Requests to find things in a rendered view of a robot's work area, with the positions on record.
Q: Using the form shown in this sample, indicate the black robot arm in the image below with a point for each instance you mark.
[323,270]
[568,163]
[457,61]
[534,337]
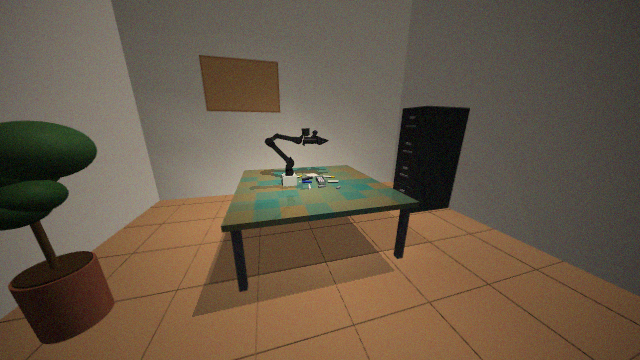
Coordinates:
[297,140]

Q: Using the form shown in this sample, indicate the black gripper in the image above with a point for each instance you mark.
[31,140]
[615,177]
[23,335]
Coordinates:
[318,140]

